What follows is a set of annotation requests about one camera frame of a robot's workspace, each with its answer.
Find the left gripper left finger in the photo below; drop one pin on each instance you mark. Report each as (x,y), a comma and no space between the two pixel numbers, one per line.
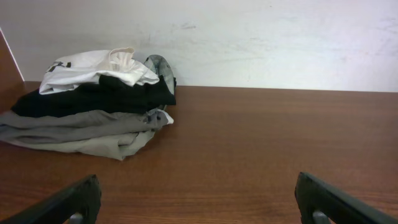
(80,198)

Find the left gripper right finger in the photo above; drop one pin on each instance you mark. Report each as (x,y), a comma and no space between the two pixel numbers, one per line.
(320,202)

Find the black folded garment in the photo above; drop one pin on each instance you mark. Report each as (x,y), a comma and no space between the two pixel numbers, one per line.
(110,95)

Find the white folded t-shirt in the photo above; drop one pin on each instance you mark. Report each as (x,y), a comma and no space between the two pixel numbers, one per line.
(69,72)

